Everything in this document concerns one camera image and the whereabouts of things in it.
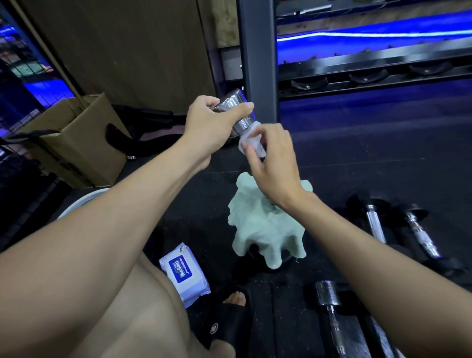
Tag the steel barbell bar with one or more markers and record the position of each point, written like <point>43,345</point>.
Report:
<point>313,10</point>

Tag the large chrome dumbbell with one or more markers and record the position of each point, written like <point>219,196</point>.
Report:
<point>326,293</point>

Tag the white blue wet wipes pack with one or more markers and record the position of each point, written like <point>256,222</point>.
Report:
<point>195,291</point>

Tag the black padded bench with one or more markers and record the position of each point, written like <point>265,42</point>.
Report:
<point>155,145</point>

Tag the person's right hand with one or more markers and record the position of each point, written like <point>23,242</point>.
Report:
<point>276,169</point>

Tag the thin wooden stick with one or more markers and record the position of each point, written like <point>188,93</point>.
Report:
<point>51,55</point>

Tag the white rimmed basin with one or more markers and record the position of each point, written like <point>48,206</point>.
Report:
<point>83,200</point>

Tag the small chrome dumbbell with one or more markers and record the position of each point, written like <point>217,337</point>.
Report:
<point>236,99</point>

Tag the white wet wipe sheet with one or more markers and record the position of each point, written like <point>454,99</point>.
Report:
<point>256,140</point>

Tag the person's right forearm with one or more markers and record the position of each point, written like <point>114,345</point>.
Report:
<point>405,280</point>

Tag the person's left leg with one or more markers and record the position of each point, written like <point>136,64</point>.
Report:
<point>140,321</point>

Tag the dark metal rack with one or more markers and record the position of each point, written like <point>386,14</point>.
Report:
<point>368,62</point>

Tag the person's left hand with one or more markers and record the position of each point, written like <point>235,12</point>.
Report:
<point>206,132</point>

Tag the brown cardboard box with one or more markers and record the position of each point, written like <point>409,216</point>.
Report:
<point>88,151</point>

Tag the person's left forearm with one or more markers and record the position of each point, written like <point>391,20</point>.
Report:
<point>92,243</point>

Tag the glowing white light strip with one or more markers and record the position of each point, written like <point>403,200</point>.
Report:
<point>368,35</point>

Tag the light green cloth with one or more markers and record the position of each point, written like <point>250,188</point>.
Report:
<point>258,228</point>

